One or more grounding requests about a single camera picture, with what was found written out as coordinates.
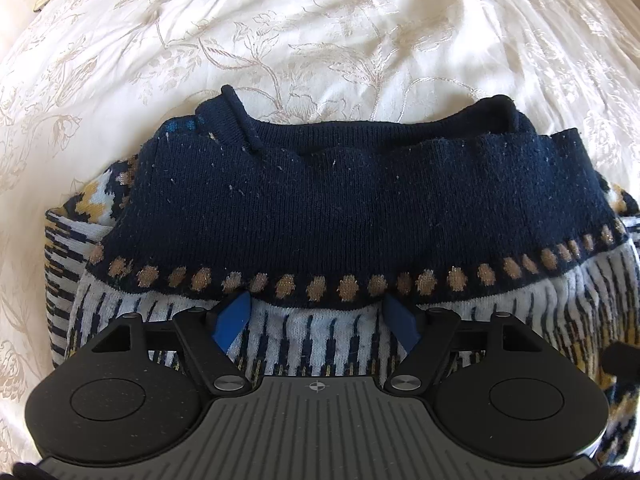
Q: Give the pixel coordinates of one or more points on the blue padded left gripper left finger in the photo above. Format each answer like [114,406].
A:
[205,336]

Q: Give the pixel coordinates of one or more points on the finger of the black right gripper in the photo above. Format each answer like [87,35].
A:
[621,360]

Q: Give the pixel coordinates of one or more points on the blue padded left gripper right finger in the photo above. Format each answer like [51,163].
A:
[426,336]

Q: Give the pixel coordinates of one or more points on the navy yellow patterned knit sweater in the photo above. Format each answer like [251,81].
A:
[476,213]

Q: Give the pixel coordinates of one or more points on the cream floral bedspread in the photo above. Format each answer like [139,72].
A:
[86,82]

